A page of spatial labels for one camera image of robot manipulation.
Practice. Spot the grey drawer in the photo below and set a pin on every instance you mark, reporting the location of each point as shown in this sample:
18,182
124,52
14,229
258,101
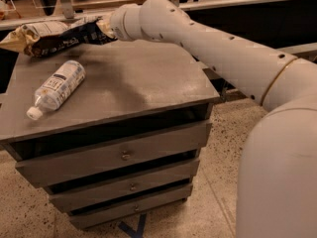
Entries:
142,203
57,168
104,191

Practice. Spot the clear plastic water bottle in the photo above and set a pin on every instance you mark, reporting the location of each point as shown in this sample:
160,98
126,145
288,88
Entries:
56,89

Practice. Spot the top grey drawer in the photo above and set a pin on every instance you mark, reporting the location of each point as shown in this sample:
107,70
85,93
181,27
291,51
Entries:
57,168

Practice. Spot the grey metal railing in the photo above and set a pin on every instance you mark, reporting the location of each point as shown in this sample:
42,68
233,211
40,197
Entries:
231,0

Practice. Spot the middle grey drawer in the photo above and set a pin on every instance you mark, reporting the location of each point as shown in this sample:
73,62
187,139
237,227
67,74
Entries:
104,191

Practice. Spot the blue chip bag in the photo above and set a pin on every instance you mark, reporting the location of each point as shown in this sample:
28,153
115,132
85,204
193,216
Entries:
84,31

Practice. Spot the brown chip bag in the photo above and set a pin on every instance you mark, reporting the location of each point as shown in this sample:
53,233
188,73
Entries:
37,40

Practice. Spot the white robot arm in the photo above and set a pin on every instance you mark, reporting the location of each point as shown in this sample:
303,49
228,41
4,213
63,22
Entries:
277,182

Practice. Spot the bottom grey drawer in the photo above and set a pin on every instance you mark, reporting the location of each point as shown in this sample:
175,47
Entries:
142,203

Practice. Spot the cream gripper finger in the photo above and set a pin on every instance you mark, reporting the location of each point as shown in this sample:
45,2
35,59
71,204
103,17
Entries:
103,24

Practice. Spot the grey drawer cabinet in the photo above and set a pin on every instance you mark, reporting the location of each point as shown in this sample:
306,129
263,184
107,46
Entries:
130,91

